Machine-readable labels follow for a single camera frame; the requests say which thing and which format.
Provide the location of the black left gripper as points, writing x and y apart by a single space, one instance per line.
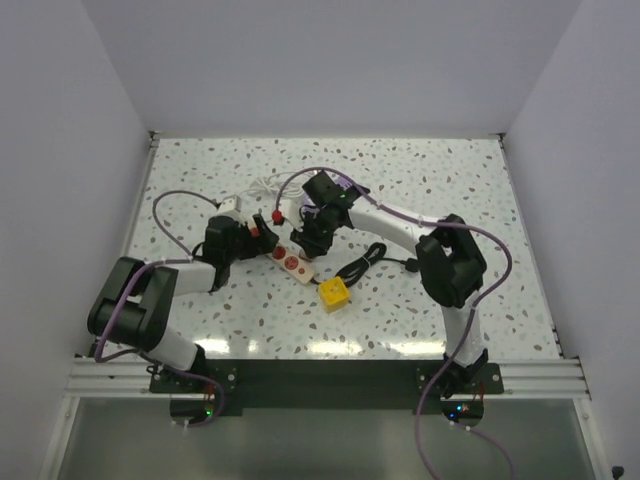
256 244

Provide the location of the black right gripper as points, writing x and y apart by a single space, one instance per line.
311 247

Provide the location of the beige power strip red sockets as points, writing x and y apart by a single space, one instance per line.
292 264

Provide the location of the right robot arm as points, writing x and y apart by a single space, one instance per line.
449 261

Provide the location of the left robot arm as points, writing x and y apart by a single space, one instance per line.
135 303

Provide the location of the yellow cube socket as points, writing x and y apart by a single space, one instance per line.
333 294

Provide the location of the purple power strip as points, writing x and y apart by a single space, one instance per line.
342 187

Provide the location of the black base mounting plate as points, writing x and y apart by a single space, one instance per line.
238 385

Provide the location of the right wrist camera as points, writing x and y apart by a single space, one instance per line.
287 211

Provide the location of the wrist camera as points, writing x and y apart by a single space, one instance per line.
230 206
287 211

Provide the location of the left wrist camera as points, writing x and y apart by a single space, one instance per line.
230 206

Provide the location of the aluminium rail frame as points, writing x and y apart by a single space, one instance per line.
541 427

